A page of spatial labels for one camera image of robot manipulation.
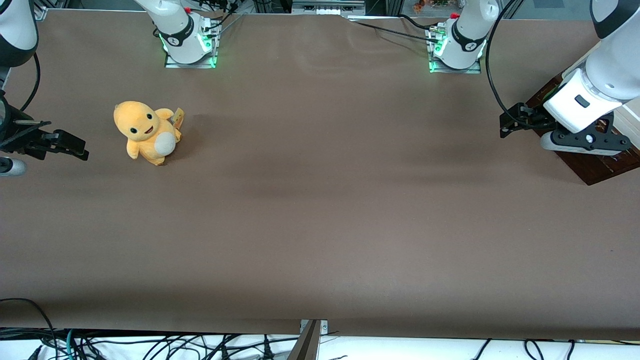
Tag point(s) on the white lower shelf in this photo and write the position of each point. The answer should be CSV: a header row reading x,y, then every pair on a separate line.
x,y
400,350

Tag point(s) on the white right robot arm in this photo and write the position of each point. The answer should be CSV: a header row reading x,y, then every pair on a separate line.
x,y
180,30

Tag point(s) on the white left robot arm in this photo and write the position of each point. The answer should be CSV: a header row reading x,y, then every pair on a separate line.
x,y
467,30

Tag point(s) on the orange plush toy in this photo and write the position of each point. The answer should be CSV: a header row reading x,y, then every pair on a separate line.
x,y
145,130

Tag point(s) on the silver background box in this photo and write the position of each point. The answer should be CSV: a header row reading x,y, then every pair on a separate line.
x,y
327,6

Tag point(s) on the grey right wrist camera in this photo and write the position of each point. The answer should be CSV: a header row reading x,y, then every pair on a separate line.
x,y
11,167

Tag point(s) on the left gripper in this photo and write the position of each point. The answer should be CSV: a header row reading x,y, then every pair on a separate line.
x,y
541,121

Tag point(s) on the metal table edge bracket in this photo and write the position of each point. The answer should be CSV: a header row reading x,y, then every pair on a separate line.
x,y
310,345

